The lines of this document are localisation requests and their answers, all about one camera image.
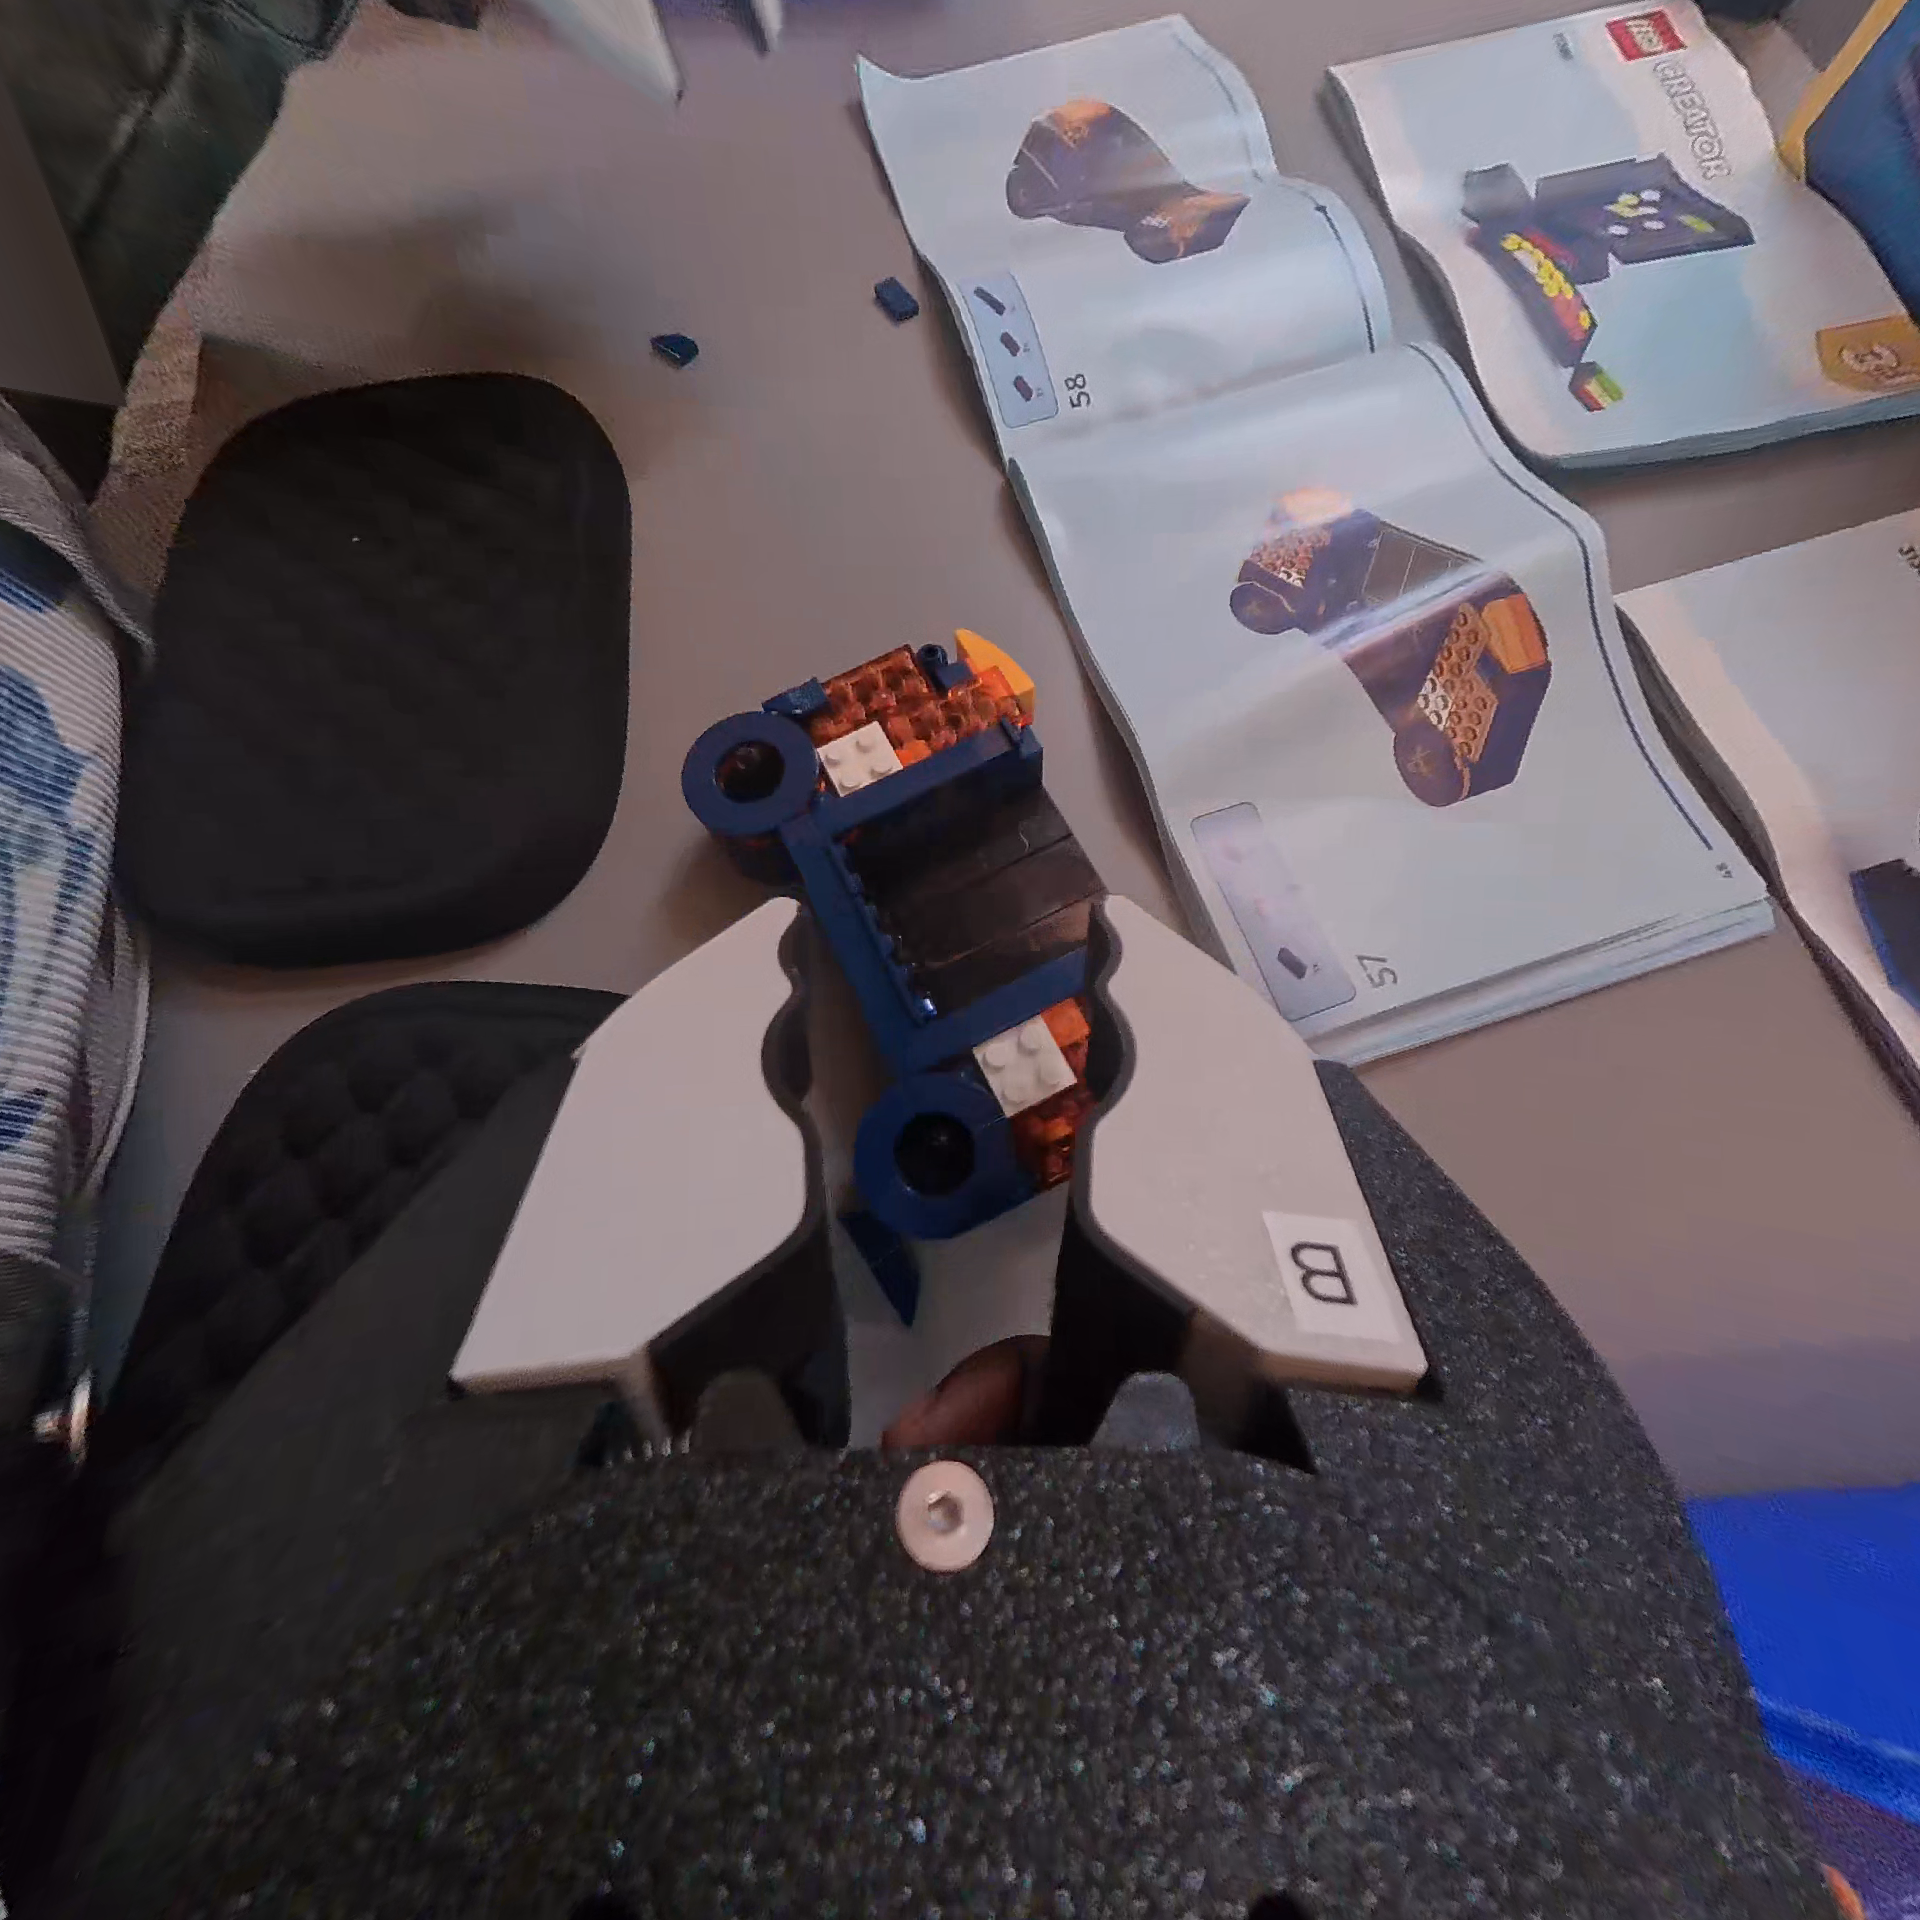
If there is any open toy instruction booklet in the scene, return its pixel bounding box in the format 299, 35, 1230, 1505
855, 17, 1779, 1070

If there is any blue orange toy brick model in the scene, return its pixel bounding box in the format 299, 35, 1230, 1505
682, 627, 1125, 1328

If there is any black padded mat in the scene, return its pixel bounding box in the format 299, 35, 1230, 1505
117, 372, 633, 969
82, 984, 623, 1519

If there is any grey denim jacket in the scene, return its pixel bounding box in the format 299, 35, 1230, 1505
0, 0, 361, 394

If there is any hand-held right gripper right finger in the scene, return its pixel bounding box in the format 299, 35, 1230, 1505
1076, 894, 1430, 1408

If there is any toy brick set box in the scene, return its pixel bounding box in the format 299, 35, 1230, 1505
1777, 0, 1920, 326

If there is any closed instruction booklet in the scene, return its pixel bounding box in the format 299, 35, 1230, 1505
1612, 511, 1920, 1126
1324, 0, 1920, 473

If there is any person's right hand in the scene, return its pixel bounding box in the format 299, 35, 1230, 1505
883, 1338, 1051, 1449

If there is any blue plastic bin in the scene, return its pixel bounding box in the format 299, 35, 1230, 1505
1679, 1486, 1920, 1920

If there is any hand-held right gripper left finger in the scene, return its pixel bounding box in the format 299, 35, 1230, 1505
451, 896, 835, 1442

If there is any striped white blue shirt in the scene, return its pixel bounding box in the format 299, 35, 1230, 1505
0, 497, 153, 1278

